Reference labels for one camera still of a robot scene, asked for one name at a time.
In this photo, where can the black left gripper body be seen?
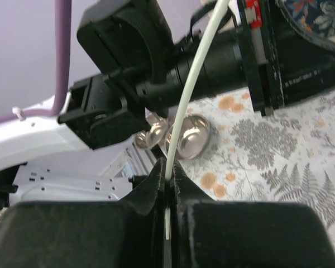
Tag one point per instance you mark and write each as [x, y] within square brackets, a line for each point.
[280, 62]

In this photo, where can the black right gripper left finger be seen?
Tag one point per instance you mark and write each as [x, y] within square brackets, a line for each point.
[124, 233]

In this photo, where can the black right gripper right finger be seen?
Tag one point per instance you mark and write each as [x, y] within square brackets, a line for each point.
[208, 233]

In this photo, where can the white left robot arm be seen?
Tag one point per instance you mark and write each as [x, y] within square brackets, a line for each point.
[43, 140]

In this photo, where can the floral table mat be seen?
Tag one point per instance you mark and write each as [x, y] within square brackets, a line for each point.
[287, 157]

